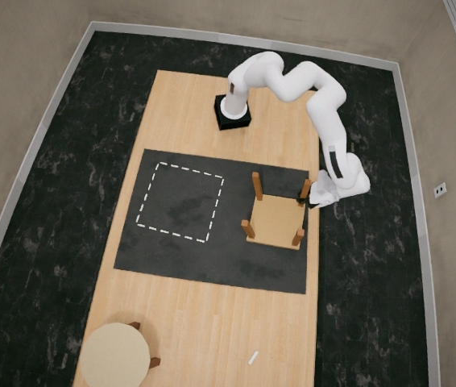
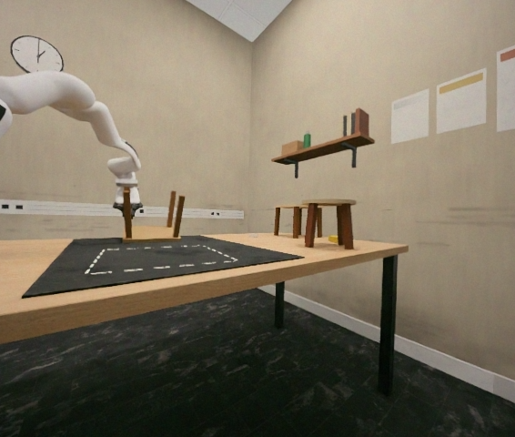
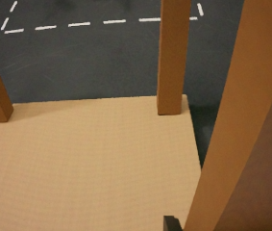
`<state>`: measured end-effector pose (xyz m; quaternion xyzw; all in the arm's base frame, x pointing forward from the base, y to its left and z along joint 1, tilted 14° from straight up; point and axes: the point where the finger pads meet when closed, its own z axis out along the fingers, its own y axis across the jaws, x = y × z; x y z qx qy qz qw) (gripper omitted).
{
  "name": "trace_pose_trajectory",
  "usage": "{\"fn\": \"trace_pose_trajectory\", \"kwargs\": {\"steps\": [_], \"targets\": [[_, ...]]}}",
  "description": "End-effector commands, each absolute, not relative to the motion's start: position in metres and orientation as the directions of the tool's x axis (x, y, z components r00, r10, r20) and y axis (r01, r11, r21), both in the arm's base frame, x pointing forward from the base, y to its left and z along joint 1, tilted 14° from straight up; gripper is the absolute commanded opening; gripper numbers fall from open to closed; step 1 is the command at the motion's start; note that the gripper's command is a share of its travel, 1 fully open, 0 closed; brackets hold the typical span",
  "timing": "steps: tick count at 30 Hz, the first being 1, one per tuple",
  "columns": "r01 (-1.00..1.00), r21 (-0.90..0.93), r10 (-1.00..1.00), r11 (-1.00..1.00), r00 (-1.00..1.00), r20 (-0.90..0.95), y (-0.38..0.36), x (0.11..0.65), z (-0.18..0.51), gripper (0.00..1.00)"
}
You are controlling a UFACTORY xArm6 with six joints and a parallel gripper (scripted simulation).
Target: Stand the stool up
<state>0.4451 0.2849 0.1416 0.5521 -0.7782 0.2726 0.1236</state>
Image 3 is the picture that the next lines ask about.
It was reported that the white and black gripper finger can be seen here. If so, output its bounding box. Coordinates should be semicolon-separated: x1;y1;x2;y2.
163;216;183;231

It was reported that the dark grey mat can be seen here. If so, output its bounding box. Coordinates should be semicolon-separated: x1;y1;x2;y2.
0;0;244;171

